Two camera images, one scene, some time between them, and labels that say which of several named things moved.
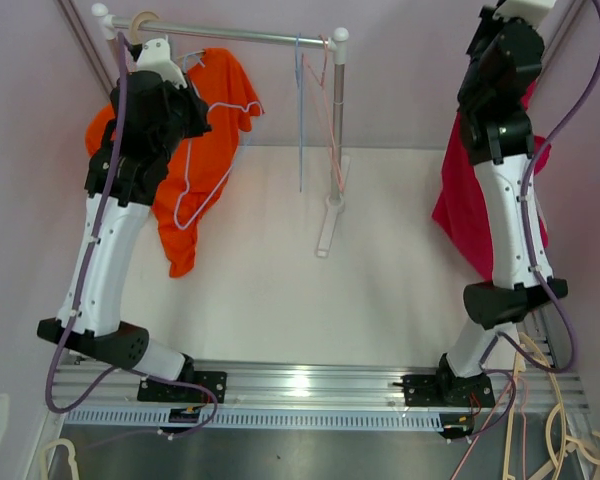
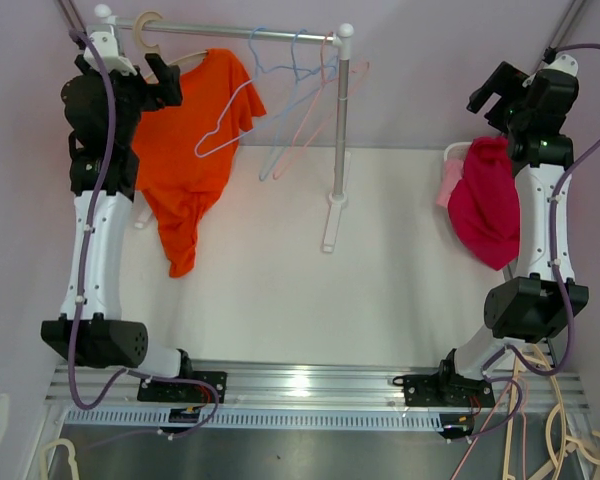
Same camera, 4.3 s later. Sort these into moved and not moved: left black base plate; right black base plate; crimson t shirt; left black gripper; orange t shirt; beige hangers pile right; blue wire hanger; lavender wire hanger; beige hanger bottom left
Moved: crimson t shirt; lavender wire hanger; left black gripper; blue wire hanger
Not moved: left black base plate; orange t shirt; beige hangers pile right; right black base plate; beige hanger bottom left
